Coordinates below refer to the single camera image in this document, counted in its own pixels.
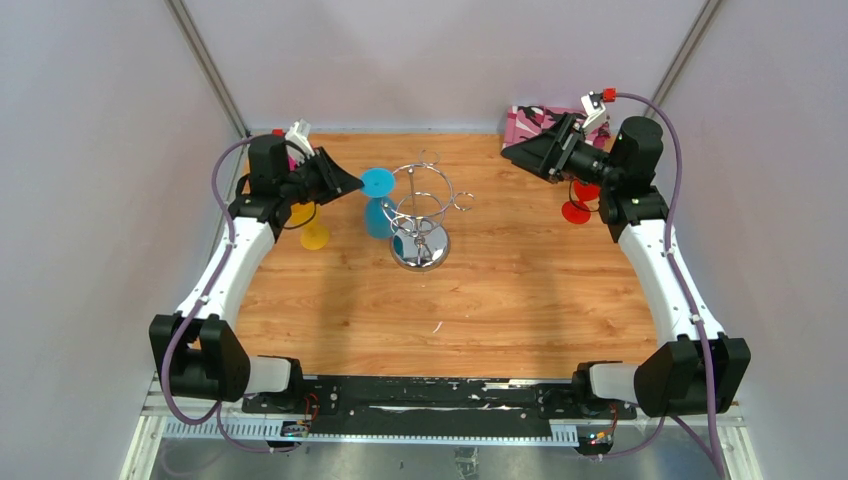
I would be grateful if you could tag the chrome wire glass rack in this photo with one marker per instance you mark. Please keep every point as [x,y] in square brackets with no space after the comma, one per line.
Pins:
[420,241]

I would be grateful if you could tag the yellow plastic wine glass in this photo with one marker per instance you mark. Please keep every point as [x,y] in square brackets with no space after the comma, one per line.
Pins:
[306,218]

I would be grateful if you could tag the pink plastic wine glass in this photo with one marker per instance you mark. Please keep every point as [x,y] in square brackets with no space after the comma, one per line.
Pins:
[294,159]

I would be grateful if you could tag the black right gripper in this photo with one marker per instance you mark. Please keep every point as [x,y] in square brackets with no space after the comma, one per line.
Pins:
[544,155]

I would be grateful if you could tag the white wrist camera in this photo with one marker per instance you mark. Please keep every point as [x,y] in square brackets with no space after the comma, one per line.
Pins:
[298,134]
[595,111]

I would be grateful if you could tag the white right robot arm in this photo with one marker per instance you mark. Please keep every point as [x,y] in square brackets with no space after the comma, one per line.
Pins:
[697,368]

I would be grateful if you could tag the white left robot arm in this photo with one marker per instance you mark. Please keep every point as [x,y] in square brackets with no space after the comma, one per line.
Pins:
[196,350]

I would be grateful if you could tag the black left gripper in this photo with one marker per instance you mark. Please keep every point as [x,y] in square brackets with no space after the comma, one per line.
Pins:
[335,183]

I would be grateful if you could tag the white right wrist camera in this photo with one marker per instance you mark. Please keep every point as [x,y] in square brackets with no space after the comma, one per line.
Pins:
[595,111]

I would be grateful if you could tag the pink camouflage folded cloth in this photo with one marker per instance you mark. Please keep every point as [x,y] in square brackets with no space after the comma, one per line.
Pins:
[526,122]

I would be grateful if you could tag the blue plastic wine glass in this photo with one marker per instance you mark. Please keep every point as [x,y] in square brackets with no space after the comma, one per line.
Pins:
[378,184]

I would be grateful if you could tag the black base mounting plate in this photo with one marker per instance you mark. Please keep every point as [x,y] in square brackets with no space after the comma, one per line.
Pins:
[439,407]

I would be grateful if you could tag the red plastic wine glass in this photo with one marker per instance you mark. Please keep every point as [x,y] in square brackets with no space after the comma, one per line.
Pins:
[577,209]

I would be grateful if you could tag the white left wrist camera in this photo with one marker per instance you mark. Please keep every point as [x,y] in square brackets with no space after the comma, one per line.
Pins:
[298,134]

